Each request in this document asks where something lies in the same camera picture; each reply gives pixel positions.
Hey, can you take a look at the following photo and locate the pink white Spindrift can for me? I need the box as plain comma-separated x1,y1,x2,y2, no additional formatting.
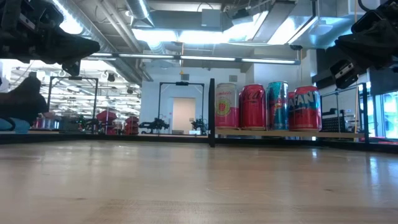
214,82,240,130

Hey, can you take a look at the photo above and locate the silver round air duct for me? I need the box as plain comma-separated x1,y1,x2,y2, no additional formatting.
55,0,155,85

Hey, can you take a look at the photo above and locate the red machine cover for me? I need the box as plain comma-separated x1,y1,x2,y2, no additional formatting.
124,115,140,135
95,110,118,135

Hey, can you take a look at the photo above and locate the silver rectangular ceiling duct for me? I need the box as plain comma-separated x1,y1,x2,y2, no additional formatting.
222,0,357,50

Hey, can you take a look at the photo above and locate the red Coca-Cola can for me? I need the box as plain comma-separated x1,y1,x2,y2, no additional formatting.
238,83,267,131

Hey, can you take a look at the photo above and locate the pale door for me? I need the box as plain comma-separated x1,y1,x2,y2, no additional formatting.
172,98,197,135

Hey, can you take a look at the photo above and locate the white ceiling box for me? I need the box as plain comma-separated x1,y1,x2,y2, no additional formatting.
337,0,382,19

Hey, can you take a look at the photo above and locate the grey ceiling box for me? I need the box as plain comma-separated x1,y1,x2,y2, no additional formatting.
201,8,223,28

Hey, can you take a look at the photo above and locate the blue chair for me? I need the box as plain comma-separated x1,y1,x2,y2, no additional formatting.
0,117,31,134

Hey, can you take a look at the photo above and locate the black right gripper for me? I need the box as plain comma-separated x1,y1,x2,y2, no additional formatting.
329,0,398,90

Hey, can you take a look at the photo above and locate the black gantry frame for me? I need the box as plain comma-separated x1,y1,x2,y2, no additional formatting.
45,75,100,125
157,81,205,135

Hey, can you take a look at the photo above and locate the blue silver slim energy can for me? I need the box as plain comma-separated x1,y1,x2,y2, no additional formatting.
266,80,290,131

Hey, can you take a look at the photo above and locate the person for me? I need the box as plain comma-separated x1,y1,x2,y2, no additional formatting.
0,76,50,125

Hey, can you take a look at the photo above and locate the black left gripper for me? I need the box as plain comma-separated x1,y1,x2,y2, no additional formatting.
0,0,101,77

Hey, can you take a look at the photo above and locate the wooden shelf with black frame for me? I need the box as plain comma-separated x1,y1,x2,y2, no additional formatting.
207,77,371,147

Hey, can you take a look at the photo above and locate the long ceiling light strip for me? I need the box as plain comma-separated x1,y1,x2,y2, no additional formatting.
86,52,302,65

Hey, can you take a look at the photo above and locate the black perforated crate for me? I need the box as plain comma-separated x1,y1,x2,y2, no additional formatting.
322,108,348,133

